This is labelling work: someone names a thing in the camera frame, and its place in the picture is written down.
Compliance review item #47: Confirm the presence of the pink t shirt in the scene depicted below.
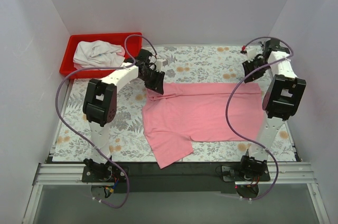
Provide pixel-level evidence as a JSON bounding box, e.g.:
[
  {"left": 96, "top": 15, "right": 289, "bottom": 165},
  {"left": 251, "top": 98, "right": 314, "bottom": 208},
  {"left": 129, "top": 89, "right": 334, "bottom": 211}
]
[{"left": 142, "top": 83, "right": 264, "bottom": 169}]

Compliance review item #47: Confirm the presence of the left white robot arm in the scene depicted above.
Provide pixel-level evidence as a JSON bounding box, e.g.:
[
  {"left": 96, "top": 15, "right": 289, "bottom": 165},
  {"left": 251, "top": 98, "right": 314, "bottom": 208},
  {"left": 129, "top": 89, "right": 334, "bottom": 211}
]
[{"left": 83, "top": 49, "right": 167, "bottom": 182}]

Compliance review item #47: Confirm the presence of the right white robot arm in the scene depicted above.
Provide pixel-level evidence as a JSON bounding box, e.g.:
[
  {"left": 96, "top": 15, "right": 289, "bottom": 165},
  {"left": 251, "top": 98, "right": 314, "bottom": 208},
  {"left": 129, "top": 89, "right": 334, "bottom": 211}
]
[{"left": 241, "top": 37, "right": 306, "bottom": 162}]

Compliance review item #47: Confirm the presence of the floral table mat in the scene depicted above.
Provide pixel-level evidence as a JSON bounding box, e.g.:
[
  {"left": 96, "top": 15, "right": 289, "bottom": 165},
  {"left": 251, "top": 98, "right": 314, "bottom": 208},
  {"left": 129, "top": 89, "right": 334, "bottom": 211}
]
[{"left": 52, "top": 45, "right": 296, "bottom": 163}]

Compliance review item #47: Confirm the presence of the red plastic bin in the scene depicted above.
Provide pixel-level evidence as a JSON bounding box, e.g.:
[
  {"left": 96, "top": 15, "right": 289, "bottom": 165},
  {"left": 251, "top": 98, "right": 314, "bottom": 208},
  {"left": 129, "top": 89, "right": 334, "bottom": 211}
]
[{"left": 59, "top": 32, "right": 142, "bottom": 79}]

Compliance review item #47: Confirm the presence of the white t shirt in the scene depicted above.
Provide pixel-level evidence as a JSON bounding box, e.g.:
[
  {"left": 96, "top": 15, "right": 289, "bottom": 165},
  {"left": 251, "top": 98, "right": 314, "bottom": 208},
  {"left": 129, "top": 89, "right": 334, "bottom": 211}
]
[{"left": 73, "top": 40, "right": 125, "bottom": 69}]

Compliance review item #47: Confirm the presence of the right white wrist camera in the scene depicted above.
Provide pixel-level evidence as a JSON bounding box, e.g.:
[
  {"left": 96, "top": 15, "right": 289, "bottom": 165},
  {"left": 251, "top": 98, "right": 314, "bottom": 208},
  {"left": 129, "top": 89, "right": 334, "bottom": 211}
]
[{"left": 240, "top": 46, "right": 257, "bottom": 62}]

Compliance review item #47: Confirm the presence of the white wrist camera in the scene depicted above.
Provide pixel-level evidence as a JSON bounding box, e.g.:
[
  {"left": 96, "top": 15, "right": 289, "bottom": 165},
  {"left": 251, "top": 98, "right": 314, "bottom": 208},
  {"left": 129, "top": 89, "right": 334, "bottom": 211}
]
[
  {"left": 240, "top": 46, "right": 257, "bottom": 62},
  {"left": 155, "top": 59, "right": 168, "bottom": 71}
]

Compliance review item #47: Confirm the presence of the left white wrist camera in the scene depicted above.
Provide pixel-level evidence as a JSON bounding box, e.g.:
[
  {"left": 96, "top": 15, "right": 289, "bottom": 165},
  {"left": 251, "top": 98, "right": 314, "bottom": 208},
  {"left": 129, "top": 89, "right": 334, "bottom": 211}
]
[{"left": 155, "top": 59, "right": 168, "bottom": 71}]

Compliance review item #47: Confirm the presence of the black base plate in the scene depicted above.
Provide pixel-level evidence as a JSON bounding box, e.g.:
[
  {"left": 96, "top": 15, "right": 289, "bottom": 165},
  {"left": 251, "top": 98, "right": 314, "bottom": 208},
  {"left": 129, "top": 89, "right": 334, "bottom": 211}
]
[{"left": 81, "top": 162, "right": 270, "bottom": 195}]

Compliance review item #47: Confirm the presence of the aluminium frame rail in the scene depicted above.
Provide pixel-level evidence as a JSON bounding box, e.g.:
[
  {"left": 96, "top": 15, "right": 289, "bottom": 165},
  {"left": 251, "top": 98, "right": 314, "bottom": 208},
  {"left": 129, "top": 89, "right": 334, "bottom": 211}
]
[{"left": 33, "top": 162, "right": 88, "bottom": 188}]

